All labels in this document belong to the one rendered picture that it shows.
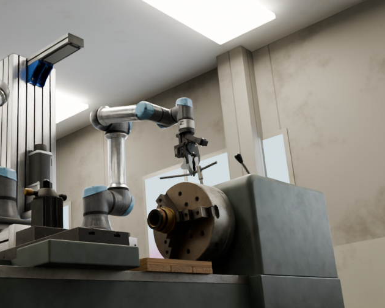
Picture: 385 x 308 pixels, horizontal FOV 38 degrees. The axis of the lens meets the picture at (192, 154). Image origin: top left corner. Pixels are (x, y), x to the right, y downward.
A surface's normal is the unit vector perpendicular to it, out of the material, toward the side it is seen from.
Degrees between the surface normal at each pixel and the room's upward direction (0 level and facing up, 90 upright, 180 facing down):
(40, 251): 90
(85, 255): 90
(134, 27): 180
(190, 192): 90
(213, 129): 90
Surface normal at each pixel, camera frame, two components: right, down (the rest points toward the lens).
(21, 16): 0.08, 0.94
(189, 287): 0.74, -0.28
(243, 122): -0.64, -0.19
